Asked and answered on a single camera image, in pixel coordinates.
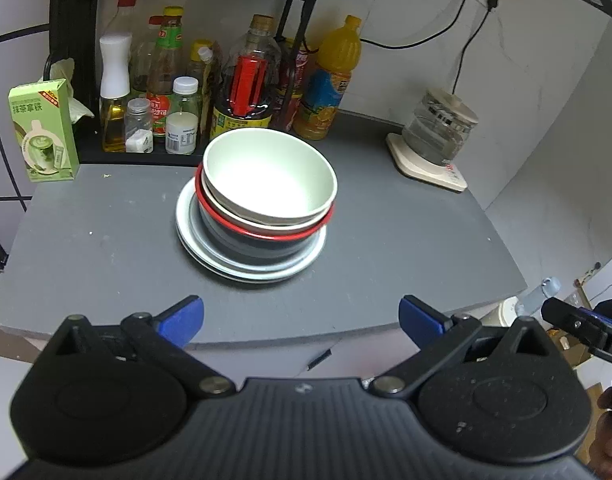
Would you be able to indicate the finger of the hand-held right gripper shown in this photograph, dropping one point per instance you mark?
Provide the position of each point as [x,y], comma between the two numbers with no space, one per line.
[603,317]
[571,322]

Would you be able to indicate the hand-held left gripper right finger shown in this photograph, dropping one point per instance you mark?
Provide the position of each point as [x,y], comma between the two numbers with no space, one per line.
[420,321]

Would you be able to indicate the small white-cap bottle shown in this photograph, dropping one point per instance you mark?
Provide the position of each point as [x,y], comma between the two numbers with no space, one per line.
[182,125]

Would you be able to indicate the black metal shelf rack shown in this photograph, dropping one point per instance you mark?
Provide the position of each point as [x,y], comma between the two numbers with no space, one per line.
[71,20]

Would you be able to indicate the small glass seasoning jar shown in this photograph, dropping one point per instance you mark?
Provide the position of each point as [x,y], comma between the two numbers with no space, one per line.
[138,130]

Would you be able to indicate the white crumpled tissue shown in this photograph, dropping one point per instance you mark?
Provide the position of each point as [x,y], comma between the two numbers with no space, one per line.
[76,105]

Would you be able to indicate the yellow-spout condiment bottle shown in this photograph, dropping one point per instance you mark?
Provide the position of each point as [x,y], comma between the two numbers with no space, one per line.
[206,70]

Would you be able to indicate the green drink mix box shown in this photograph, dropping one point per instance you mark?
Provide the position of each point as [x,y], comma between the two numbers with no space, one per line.
[43,130]

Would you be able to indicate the pale green bowl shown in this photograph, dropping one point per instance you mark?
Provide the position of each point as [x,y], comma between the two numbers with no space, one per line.
[266,175]

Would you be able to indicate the yellow-cap green-label bottle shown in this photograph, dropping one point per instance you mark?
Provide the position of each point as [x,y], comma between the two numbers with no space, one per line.
[167,60]

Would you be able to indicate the glass kettle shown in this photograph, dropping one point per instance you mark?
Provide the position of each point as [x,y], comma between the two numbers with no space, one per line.
[438,120]

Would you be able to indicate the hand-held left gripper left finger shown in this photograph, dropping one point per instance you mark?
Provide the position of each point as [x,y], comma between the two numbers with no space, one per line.
[187,316]

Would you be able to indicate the clear red-cap bottle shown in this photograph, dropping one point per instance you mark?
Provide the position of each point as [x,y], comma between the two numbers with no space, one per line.
[136,45]

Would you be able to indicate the orange juice bottle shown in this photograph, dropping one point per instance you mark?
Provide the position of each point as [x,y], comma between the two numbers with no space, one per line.
[326,85]

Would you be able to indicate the white-top oil spray bottle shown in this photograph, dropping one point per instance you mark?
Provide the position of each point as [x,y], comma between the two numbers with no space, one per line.
[115,75]

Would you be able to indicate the red-rimmed dark bowl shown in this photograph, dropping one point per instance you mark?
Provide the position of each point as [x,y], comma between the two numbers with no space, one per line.
[246,245]

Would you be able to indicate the small white blue-print plate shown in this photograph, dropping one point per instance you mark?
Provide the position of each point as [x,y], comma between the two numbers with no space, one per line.
[186,212]

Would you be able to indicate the beige kettle heater base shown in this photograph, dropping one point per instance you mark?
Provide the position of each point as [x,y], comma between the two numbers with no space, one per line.
[426,172]

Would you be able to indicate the white bowl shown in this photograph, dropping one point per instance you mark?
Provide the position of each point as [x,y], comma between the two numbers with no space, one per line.
[226,212]

